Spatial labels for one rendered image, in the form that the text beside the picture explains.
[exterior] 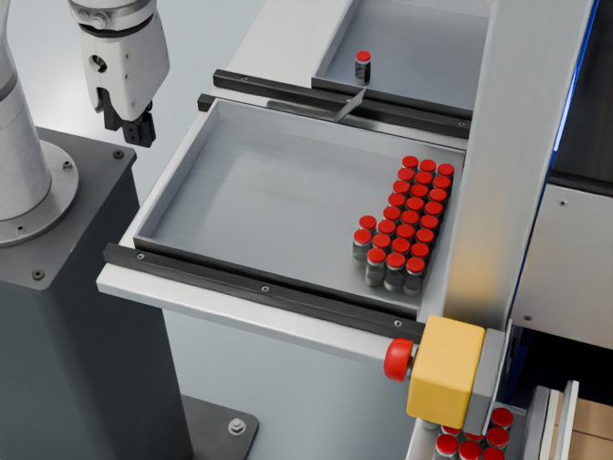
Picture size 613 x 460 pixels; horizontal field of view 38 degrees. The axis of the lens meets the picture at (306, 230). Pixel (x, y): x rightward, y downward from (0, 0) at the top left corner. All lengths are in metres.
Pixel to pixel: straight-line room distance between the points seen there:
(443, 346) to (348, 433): 1.14
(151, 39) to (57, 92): 1.82
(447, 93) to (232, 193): 0.35
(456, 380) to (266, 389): 1.22
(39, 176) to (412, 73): 0.54
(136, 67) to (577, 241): 0.46
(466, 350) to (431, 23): 0.71
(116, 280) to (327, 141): 0.34
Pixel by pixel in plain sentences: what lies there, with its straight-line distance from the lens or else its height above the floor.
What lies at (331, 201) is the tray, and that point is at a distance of 1.13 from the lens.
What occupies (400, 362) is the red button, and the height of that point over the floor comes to 1.01.
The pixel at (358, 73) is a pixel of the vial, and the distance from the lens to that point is 1.28.
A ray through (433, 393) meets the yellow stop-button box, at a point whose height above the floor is 1.01.
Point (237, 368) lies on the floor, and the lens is 2.03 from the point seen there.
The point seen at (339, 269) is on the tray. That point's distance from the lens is 1.06.
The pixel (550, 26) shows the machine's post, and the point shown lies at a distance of 0.63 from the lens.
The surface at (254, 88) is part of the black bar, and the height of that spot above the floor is 0.89.
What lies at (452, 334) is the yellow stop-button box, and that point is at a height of 1.03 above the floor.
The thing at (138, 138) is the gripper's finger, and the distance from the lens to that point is 1.01.
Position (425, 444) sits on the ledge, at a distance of 0.94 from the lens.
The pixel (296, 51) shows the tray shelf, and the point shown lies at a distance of 1.36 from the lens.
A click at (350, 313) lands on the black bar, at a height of 0.90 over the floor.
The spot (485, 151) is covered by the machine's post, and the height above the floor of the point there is 1.22.
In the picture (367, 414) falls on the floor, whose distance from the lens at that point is 1.97.
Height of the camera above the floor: 1.71
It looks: 49 degrees down
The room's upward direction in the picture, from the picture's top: 1 degrees counter-clockwise
